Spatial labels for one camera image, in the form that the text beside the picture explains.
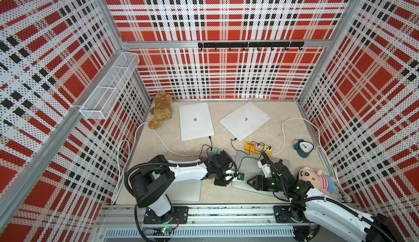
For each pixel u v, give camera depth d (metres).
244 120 1.09
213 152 0.86
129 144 0.99
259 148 0.89
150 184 0.44
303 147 0.91
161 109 1.01
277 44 0.91
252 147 0.93
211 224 0.72
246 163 0.89
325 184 0.76
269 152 0.88
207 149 0.82
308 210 0.62
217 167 0.68
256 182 0.73
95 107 0.68
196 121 1.10
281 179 0.63
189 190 0.82
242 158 0.88
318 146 0.99
